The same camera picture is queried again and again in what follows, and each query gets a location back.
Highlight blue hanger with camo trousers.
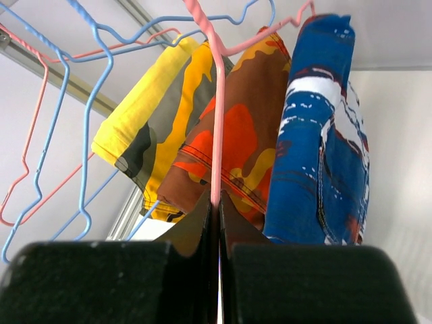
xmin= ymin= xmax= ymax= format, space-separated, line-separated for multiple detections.
xmin=1 ymin=1 xmax=117 ymax=267

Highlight pink wire hanger far left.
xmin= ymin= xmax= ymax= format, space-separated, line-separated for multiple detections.
xmin=0 ymin=23 xmax=183 ymax=227

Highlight grey yellow camouflage trousers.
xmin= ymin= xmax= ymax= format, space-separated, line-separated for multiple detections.
xmin=115 ymin=41 xmax=216 ymax=213

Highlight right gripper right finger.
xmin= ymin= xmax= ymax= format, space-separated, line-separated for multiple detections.
xmin=219 ymin=192 xmax=416 ymax=323

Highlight blue hanger with orange trousers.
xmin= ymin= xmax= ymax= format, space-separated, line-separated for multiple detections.
xmin=48 ymin=1 xmax=275 ymax=240

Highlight blue white patterned trousers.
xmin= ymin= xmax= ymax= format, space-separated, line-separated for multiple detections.
xmin=263 ymin=13 xmax=370 ymax=245

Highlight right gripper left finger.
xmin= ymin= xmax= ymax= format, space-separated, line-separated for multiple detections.
xmin=1 ymin=193 xmax=213 ymax=323

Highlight left aluminium frame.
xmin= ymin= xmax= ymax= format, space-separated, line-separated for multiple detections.
xmin=107 ymin=186 xmax=143 ymax=241

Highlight pink hanger with blue trousers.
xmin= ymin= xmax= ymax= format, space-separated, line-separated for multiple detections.
xmin=184 ymin=0 xmax=315 ymax=209

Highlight orange brown camouflage trousers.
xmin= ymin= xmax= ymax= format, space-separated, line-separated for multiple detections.
xmin=157 ymin=33 xmax=291 ymax=230

